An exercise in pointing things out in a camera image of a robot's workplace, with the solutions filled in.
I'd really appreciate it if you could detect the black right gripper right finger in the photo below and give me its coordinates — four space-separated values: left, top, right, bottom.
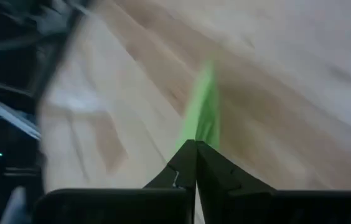
195 140 351 224

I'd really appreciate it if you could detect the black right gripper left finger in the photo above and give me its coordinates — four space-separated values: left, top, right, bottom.
32 139 198 224

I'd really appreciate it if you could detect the green sticky note pad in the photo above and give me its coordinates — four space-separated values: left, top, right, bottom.
174 60 222 151

